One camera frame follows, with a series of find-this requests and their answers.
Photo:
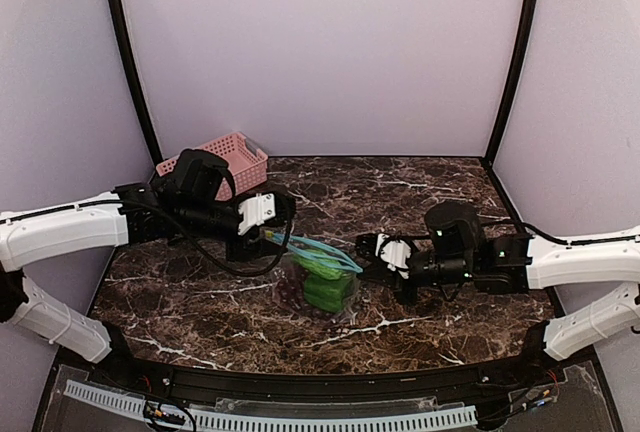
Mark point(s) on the pink plastic basket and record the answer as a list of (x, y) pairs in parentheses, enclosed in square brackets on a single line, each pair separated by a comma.
[(233, 162)]

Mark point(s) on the black frame post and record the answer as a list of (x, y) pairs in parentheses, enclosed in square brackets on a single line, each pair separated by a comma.
[(143, 117), (516, 64)]

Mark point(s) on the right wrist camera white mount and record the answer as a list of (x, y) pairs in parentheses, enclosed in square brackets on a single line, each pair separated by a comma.
[(395, 253)]

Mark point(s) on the green fake vegetable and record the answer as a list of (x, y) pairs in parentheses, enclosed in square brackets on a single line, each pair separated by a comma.
[(328, 284)]

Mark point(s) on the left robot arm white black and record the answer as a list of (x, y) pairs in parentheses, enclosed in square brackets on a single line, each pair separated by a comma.
[(197, 198)]

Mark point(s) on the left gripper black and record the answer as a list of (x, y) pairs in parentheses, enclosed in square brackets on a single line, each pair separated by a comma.
[(246, 250)]

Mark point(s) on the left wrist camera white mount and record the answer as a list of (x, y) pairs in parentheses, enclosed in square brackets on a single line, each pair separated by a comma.
[(255, 211)]

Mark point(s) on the black front aluminium rail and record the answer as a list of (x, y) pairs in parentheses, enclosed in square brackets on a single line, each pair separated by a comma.
[(486, 381)]

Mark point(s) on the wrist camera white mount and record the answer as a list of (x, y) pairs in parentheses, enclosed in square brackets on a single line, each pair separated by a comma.
[(395, 253), (255, 211)]

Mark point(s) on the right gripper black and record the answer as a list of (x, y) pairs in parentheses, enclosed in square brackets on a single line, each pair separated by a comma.
[(378, 272)]

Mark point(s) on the purple fake grape bunch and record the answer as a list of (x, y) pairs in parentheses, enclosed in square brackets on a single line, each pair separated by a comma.
[(288, 292)]

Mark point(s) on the black right frame post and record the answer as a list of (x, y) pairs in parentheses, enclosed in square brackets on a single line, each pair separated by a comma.
[(516, 64)]

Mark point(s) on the white slotted cable duct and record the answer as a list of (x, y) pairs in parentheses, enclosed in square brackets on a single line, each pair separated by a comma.
[(245, 415)]

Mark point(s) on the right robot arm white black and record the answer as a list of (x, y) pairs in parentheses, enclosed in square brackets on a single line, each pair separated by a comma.
[(513, 264)]

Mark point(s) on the clear zip bag blue seal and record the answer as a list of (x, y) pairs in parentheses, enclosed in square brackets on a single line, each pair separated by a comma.
[(303, 246)]

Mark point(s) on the black left frame post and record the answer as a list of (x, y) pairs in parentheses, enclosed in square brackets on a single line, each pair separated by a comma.
[(143, 117)]

